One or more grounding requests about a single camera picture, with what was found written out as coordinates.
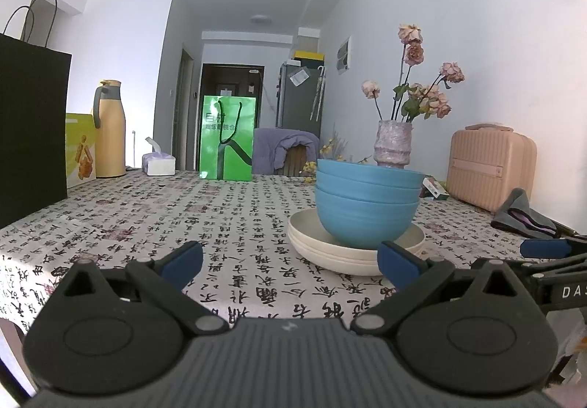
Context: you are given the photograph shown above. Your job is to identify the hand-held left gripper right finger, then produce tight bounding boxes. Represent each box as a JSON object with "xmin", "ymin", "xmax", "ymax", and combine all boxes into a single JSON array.
[{"xmin": 351, "ymin": 240, "xmax": 522, "ymax": 336}]

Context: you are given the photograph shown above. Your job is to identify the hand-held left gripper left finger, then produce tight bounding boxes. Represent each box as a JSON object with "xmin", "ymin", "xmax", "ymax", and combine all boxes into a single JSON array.
[{"xmin": 59, "ymin": 240, "xmax": 230, "ymax": 336}]

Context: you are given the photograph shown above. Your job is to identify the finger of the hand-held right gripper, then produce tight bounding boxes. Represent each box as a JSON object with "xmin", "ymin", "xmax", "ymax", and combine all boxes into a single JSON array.
[
  {"xmin": 520, "ymin": 234, "xmax": 587, "ymax": 260},
  {"xmin": 508, "ymin": 255, "xmax": 587, "ymax": 315}
]

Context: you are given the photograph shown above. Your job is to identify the blue bowl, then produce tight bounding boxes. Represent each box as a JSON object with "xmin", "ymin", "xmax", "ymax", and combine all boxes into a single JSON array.
[
  {"xmin": 314, "ymin": 187, "xmax": 420, "ymax": 250},
  {"xmin": 316, "ymin": 179, "xmax": 423, "ymax": 207},
  {"xmin": 316, "ymin": 159, "xmax": 426, "ymax": 190}
]

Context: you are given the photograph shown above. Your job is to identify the calligraphy print tablecloth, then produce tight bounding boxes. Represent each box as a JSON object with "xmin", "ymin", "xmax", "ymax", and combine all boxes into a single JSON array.
[{"xmin": 0, "ymin": 169, "xmax": 587, "ymax": 347}]

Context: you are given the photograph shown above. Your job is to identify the grey folded cloth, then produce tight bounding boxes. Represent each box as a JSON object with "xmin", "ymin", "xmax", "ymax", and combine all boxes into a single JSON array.
[{"xmin": 491, "ymin": 188, "xmax": 574, "ymax": 240}]

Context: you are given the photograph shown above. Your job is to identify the small white green box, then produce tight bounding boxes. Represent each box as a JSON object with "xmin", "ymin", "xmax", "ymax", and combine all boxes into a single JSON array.
[{"xmin": 421, "ymin": 177, "xmax": 449, "ymax": 202}]

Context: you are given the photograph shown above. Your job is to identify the tissue pack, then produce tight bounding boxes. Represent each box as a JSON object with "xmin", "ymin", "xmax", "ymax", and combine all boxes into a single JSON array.
[{"xmin": 141, "ymin": 136, "xmax": 177, "ymax": 176}]

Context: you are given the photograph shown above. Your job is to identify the pink small suitcase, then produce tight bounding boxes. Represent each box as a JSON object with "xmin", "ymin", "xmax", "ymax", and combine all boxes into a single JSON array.
[{"xmin": 446, "ymin": 124, "xmax": 538, "ymax": 214}]

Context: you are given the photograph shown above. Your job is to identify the green paper bag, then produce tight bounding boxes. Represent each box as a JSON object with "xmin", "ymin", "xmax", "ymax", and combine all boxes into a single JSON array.
[{"xmin": 198, "ymin": 95, "xmax": 258, "ymax": 182}]

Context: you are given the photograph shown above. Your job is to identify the mottled pink vase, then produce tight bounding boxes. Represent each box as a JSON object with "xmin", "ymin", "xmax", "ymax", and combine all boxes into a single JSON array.
[{"xmin": 372, "ymin": 120, "xmax": 413, "ymax": 169}]

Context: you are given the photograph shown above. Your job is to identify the yellow flower branch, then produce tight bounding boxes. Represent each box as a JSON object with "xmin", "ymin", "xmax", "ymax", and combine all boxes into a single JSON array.
[{"xmin": 300, "ymin": 137, "xmax": 372, "ymax": 184}]

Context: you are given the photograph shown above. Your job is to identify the dried pale grass bunch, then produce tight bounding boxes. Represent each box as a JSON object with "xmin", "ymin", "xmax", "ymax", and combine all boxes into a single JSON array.
[{"xmin": 323, "ymin": 124, "xmax": 350, "ymax": 159}]

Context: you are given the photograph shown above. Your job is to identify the chair with purple jacket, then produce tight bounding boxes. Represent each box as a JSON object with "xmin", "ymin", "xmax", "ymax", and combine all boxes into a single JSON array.
[{"xmin": 253, "ymin": 128, "xmax": 320, "ymax": 175}]

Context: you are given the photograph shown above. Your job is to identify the beige thermos jug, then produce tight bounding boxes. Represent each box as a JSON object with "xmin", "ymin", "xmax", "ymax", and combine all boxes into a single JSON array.
[{"xmin": 93, "ymin": 79, "xmax": 127, "ymax": 179}]

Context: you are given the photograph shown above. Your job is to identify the wooden chair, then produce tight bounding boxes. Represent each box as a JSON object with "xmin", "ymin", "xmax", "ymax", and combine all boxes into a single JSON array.
[{"xmin": 281, "ymin": 143, "xmax": 313, "ymax": 178}]

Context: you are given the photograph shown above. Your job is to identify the yellow-green snack box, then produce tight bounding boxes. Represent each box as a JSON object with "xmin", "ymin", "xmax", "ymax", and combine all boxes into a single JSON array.
[{"xmin": 65, "ymin": 113, "xmax": 97, "ymax": 190}]

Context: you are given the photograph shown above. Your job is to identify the dark brown door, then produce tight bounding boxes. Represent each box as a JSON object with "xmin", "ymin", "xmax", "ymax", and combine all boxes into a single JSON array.
[{"xmin": 200, "ymin": 63, "xmax": 266, "ymax": 171}]

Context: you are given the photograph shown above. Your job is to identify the grey refrigerator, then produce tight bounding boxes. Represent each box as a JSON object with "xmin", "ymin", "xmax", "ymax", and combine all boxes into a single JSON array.
[{"xmin": 275, "ymin": 62, "xmax": 327, "ymax": 139}]

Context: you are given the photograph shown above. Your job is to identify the white umbrella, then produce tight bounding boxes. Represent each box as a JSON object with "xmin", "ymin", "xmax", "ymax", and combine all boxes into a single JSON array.
[{"xmin": 309, "ymin": 65, "xmax": 327, "ymax": 123}]

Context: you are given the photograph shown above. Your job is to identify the black paper bag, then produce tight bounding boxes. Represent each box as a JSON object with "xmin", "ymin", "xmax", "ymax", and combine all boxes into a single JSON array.
[{"xmin": 0, "ymin": 0, "xmax": 73, "ymax": 230}]

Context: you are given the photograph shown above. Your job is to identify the dried pink roses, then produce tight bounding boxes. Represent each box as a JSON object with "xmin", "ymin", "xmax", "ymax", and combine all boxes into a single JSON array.
[{"xmin": 361, "ymin": 24, "xmax": 465, "ymax": 123}]

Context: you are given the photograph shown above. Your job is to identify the yellow and black box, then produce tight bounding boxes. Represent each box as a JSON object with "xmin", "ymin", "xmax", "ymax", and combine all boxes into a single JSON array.
[{"xmin": 293, "ymin": 51, "xmax": 326, "ymax": 69}]

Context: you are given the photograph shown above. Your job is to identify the white wall panel box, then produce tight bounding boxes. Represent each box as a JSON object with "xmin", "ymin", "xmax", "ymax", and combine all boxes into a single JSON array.
[{"xmin": 336, "ymin": 36, "xmax": 352, "ymax": 74}]

